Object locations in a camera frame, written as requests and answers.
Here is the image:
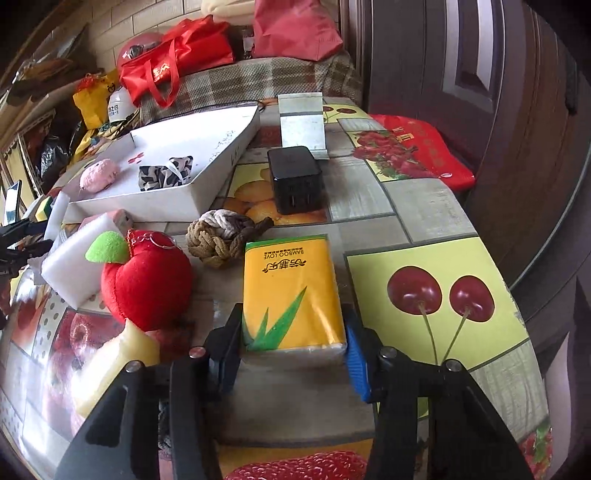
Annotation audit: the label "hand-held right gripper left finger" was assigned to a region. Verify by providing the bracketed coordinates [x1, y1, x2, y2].
[55, 302, 244, 480]

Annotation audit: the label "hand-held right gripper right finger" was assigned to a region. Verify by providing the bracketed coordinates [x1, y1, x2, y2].
[344, 311, 534, 480]

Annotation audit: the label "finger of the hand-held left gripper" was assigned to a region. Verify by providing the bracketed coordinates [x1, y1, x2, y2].
[0, 240, 55, 280]
[0, 220, 51, 240]

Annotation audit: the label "yellow tissue pack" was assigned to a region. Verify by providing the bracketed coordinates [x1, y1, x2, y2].
[241, 233, 348, 368]

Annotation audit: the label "green and yellow sponge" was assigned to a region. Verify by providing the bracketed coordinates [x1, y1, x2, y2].
[22, 196, 54, 223]

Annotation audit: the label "white sponge block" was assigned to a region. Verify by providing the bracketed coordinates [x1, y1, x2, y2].
[41, 220, 126, 310]

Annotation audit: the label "black plastic bag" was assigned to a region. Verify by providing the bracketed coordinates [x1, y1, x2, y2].
[41, 136, 71, 182]

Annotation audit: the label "pink plush toy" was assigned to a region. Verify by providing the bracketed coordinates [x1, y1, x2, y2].
[79, 158, 122, 193]

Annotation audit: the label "cream yellow foam piece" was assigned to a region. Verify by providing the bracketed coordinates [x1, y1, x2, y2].
[74, 318, 161, 418]

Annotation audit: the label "red apple plush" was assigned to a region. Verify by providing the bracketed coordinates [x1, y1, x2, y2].
[85, 229, 194, 333]

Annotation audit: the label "yellow plastic bag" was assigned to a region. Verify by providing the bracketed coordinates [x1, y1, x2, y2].
[73, 69, 122, 130]

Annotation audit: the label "leopard print scrunchie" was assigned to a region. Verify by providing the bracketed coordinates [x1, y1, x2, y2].
[137, 156, 195, 192]

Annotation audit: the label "white helmet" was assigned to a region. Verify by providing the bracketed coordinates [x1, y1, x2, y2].
[105, 87, 139, 123]

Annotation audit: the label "black charger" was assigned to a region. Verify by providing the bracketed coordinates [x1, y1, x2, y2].
[267, 146, 324, 216]

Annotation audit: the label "white shallow box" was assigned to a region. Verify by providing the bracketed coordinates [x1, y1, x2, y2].
[62, 105, 260, 224]

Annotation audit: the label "red seat cushion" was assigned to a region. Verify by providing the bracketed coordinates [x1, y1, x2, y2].
[369, 114, 476, 192]

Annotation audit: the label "red tote bag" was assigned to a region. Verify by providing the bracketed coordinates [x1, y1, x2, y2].
[119, 17, 236, 109]

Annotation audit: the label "silver metal stand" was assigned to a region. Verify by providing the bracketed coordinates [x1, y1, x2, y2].
[277, 92, 331, 160]

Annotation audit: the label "plaid sofa cover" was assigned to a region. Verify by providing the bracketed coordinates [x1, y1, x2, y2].
[139, 50, 364, 125]

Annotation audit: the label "dark wooden door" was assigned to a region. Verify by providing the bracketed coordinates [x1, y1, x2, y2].
[360, 0, 591, 333]

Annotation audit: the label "cream cloth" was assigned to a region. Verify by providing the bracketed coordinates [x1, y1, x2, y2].
[201, 0, 257, 22]

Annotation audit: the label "red cloth bag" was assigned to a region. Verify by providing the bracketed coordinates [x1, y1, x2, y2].
[252, 0, 345, 63]

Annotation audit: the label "brown knotted rope ball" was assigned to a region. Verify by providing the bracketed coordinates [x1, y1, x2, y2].
[185, 209, 274, 268]

